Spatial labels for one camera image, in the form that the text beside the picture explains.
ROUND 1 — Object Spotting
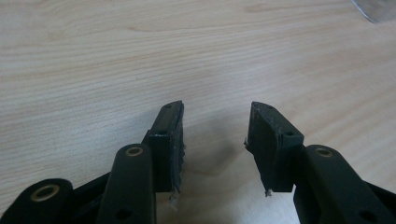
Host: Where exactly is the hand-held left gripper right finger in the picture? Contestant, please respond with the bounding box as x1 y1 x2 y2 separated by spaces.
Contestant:
244 101 305 198

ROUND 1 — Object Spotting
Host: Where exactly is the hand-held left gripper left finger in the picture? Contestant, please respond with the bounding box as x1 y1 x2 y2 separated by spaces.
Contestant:
141 100 187 194

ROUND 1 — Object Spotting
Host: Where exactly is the clear glass object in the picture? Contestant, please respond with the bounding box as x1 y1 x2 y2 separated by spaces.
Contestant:
350 0 396 24

